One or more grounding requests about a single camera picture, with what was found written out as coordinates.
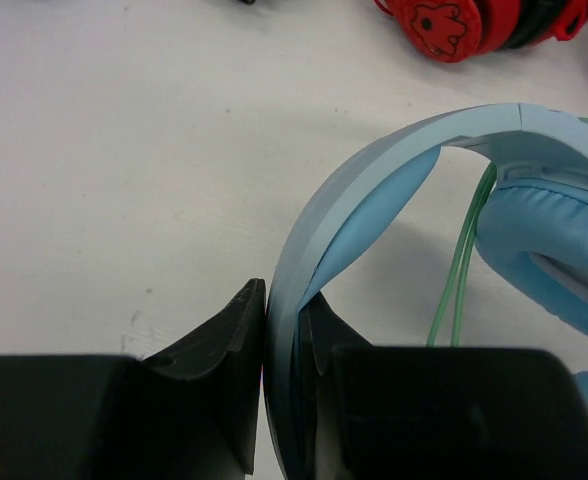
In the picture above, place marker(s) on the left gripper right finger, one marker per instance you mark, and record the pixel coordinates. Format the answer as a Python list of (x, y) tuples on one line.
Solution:
[(397, 412)]

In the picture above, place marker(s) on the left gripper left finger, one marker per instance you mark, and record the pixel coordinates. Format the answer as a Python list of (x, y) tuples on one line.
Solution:
[(189, 411)]

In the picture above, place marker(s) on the light blue headphones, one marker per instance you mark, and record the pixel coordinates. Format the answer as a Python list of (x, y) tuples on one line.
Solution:
[(455, 206)]

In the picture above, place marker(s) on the red and black headphones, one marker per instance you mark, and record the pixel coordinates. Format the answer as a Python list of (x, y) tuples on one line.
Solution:
[(451, 31)]

